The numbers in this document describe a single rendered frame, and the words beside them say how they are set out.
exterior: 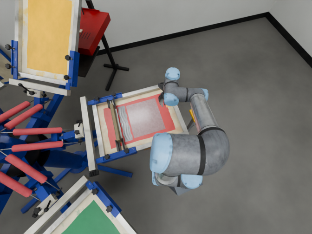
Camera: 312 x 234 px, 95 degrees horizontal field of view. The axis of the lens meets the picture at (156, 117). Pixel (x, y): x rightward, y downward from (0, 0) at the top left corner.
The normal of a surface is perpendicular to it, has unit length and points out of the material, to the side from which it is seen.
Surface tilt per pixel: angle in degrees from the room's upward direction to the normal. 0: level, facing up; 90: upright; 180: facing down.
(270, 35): 0
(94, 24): 0
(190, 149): 3
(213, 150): 12
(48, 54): 32
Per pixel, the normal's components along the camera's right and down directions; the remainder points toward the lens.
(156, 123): 0.00, -0.38
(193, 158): -0.02, -0.09
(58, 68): -0.12, 0.16
